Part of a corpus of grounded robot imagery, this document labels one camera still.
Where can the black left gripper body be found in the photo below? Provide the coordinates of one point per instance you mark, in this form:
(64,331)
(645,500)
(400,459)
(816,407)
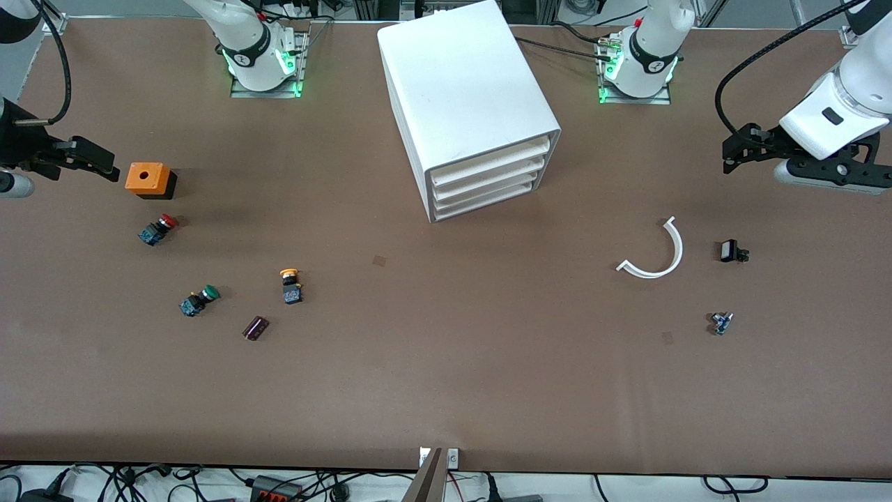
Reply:
(769,140)

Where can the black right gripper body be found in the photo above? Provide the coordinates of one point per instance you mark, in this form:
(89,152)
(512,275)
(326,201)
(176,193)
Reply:
(21,143)

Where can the yellow push button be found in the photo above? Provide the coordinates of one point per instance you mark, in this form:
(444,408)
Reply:
(292,289)

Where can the white plastic drawer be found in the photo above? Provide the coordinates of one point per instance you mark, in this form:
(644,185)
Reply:
(488,191)
(488,162)
(488,201)
(488,180)

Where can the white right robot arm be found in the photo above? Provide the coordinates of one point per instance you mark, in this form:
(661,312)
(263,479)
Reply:
(247,49)

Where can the red push button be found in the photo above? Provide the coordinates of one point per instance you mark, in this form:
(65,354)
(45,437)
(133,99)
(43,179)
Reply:
(155,231)

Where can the green push button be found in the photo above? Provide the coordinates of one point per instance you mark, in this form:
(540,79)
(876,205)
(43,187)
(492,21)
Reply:
(198,301)

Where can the white drawer cabinet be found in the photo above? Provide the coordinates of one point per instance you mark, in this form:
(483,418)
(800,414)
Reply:
(453,84)

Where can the orange box with hole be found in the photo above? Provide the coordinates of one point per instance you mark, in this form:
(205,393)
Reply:
(145,178)

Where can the small metal tee fitting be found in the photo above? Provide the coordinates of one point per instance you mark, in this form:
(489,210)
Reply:
(722,323)

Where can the small purple component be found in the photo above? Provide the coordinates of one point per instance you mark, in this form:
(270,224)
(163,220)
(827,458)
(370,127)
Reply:
(256,328)

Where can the black power adapter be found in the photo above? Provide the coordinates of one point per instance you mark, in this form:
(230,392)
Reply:
(45,496)

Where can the black power strip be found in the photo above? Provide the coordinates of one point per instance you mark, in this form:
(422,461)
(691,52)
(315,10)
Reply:
(275,491)

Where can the black square switch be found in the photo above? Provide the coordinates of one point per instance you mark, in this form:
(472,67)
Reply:
(729,251)

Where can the white curved plastic bracket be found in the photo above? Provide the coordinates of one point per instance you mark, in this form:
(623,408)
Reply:
(677,251)

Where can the aluminium corner bracket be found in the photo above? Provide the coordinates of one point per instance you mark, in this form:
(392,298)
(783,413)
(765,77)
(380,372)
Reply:
(56,24)

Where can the grey camera mount beam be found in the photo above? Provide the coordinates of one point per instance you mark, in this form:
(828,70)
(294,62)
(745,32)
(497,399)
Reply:
(425,484)

